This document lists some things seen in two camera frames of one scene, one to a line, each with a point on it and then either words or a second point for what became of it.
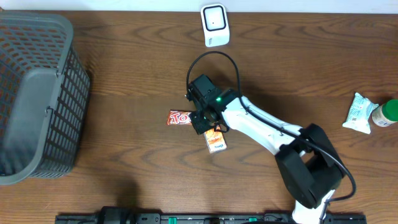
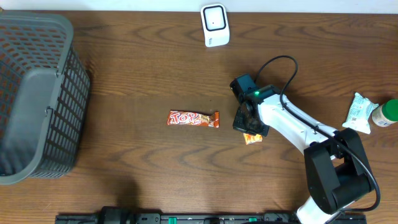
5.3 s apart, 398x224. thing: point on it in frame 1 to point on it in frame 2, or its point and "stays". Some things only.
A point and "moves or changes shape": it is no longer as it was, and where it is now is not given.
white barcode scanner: (216, 25) stays
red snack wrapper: (177, 117) stays
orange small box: (215, 140) moves or changes shape
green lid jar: (386, 114) stays
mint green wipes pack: (358, 117) stays
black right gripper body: (199, 120) to (252, 126)
